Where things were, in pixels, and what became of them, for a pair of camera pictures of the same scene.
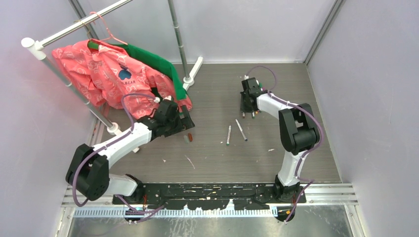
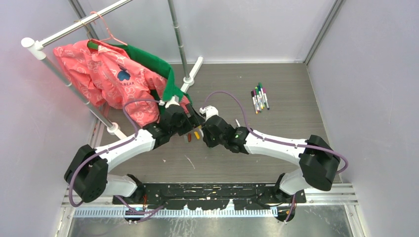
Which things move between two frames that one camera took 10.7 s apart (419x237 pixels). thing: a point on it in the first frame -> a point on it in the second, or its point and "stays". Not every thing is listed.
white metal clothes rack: (36, 48) stays
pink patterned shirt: (104, 73) stays
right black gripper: (243, 108) -> (210, 143)
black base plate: (213, 196) stays
